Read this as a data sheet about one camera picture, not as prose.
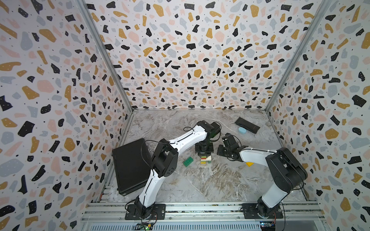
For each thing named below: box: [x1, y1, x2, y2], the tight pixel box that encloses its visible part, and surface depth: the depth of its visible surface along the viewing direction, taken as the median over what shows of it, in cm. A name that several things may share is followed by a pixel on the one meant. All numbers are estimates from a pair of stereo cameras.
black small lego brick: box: [197, 152, 212, 157], surface depth 80 cm
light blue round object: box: [237, 127, 248, 135], surface depth 110 cm
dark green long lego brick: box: [183, 156, 194, 167], surface depth 93 cm
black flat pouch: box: [234, 116, 261, 135], surface depth 112 cm
